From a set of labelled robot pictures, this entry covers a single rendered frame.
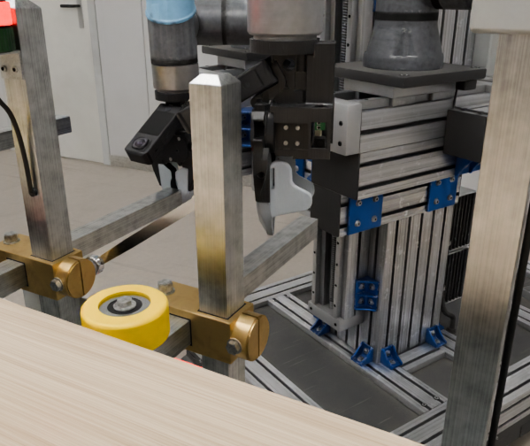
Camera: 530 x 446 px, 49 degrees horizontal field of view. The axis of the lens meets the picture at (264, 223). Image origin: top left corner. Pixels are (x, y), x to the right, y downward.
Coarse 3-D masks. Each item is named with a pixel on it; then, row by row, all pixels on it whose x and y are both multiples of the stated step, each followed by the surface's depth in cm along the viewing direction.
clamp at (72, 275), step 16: (0, 256) 75; (16, 256) 73; (32, 256) 73; (64, 256) 73; (80, 256) 74; (32, 272) 73; (48, 272) 71; (64, 272) 71; (80, 272) 72; (32, 288) 74; (48, 288) 72; (64, 288) 71; (80, 288) 72
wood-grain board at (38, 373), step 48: (0, 336) 50; (48, 336) 50; (96, 336) 50; (0, 384) 44; (48, 384) 44; (96, 384) 44; (144, 384) 44; (192, 384) 44; (240, 384) 44; (0, 432) 40; (48, 432) 40; (96, 432) 40; (144, 432) 40; (192, 432) 40; (240, 432) 40; (288, 432) 40; (336, 432) 40; (384, 432) 40
